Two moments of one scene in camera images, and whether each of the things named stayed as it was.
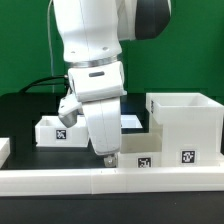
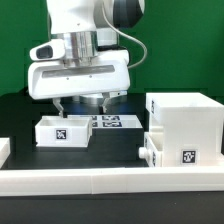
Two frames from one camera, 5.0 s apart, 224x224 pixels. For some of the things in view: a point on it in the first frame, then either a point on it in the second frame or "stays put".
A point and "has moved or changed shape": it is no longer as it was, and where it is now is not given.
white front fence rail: [64, 182] stays put
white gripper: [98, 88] -> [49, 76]
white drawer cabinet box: [191, 125] stays put
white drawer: [140, 150] has moved or changed shape
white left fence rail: [5, 150] stays put
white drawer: [50, 131] stays put
